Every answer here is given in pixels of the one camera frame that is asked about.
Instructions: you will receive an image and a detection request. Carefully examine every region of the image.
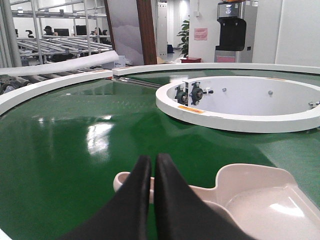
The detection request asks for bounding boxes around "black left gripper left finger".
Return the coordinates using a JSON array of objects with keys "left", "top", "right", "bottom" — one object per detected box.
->
[{"left": 59, "top": 155, "right": 152, "bottom": 240}]

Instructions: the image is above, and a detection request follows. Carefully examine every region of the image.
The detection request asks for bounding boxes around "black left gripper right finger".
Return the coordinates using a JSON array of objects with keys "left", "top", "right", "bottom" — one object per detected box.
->
[{"left": 154, "top": 153, "right": 252, "bottom": 240}]

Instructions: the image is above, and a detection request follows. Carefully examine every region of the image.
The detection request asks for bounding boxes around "beige plastic dustpan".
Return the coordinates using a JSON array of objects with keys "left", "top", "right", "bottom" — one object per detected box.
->
[{"left": 112, "top": 163, "right": 320, "bottom": 240}]

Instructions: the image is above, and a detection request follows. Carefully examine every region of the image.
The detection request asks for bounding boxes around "green bearing block left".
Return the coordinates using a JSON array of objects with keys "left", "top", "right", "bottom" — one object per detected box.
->
[{"left": 175, "top": 85, "right": 189, "bottom": 105}]

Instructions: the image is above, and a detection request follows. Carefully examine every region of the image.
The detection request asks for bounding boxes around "green bearing block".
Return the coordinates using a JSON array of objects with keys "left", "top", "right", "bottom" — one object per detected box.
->
[
  {"left": 175, "top": 85, "right": 189, "bottom": 105},
  {"left": 190, "top": 82, "right": 214, "bottom": 106}
]

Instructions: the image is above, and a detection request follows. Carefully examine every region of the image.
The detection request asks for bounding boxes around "green bearing block right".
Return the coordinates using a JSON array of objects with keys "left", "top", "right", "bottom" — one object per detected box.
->
[{"left": 190, "top": 82, "right": 214, "bottom": 106}]

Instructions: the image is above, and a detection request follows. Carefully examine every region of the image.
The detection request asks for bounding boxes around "red low box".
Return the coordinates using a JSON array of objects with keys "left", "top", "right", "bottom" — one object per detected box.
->
[{"left": 181, "top": 57, "right": 202, "bottom": 63}]

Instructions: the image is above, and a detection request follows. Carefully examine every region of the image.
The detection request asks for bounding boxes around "white foam roll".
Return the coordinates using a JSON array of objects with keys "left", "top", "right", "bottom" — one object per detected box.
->
[{"left": 0, "top": 50, "right": 119, "bottom": 77}]

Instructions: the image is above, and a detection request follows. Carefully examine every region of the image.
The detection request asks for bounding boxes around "green potted plant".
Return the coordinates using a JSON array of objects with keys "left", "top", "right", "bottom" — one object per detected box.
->
[{"left": 177, "top": 20, "right": 190, "bottom": 58}]

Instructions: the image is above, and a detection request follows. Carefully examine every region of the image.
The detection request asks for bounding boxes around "black water dispenser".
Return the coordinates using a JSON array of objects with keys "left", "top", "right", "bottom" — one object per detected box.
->
[{"left": 214, "top": 0, "right": 259, "bottom": 63}]

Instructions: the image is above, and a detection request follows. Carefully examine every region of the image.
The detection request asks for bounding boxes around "metal roller rack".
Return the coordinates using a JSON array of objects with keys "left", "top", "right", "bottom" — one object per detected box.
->
[{"left": 0, "top": 0, "right": 113, "bottom": 68}]

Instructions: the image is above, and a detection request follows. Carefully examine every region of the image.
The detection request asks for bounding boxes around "brown wooden pillar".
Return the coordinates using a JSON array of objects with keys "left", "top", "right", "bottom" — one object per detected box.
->
[{"left": 136, "top": 0, "right": 157, "bottom": 65}]

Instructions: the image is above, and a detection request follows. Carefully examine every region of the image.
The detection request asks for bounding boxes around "white inner ring guard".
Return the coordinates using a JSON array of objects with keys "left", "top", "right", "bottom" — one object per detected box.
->
[{"left": 155, "top": 76, "right": 320, "bottom": 133}]

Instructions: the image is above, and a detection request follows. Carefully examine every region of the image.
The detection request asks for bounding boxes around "white outer guard rail right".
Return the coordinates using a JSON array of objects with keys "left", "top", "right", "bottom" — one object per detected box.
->
[{"left": 112, "top": 62, "right": 320, "bottom": 76}]

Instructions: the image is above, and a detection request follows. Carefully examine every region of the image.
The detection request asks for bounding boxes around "white guard rail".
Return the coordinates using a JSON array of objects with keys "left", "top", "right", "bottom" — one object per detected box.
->
[
  {"left": 0, "top": 70, "right": 113, "bottom": 116},
  {"left": 112, "top": 62, "right": 320, "bottom": 76}
]

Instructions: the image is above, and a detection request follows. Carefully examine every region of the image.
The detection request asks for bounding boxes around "white outer guard rail left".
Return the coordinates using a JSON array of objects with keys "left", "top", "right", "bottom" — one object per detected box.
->
[{"left": 0, "top": 70, "right": 113, "bottom": 116}]

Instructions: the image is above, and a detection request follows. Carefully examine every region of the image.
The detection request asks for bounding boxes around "pink wall notice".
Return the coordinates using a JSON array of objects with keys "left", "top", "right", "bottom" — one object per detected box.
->
[{"left": 193, "top": 27, "right": 208, "bottom": 41}]

